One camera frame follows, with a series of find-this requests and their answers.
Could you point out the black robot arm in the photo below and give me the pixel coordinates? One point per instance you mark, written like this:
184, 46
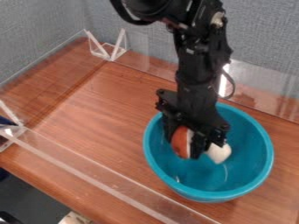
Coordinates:
198, 24

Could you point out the blue plastic bowl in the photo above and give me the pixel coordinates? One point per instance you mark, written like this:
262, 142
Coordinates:
200, 180

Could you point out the clear acrylic wall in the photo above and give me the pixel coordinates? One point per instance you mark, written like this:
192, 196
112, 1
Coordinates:
56, 49
91, 188
263, 89

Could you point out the clear acrylic left wall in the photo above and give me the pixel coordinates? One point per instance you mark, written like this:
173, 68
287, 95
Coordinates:
56, 49

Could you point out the clear acrylic left bracket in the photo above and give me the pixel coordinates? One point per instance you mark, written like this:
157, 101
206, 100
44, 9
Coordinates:
9, 125

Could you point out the red white toy mushroom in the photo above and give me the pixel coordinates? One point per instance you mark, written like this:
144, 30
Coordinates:
180, 143

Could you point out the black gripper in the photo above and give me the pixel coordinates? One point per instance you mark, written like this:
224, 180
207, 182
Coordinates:
190, 106

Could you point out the clear acrylic corner bracket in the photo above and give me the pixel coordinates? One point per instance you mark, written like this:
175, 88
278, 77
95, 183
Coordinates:
104, 50

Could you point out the clear acrylic back wall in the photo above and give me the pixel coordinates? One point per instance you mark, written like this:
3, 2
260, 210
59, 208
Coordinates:
263, 89

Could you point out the clear acrylic front wall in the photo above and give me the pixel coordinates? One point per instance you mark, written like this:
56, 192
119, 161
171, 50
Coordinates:
91, 188

